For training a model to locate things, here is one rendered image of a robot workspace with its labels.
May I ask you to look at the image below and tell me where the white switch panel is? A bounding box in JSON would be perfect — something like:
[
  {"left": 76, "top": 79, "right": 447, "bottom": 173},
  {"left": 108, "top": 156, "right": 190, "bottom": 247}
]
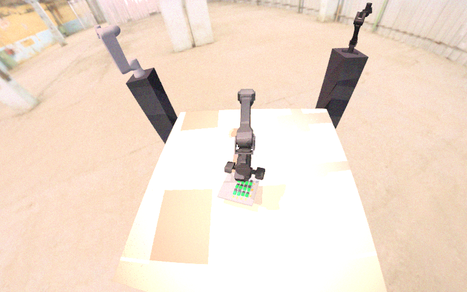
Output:
[{"left": 217, "top": 172, "right": 259, "bottom": 206}]

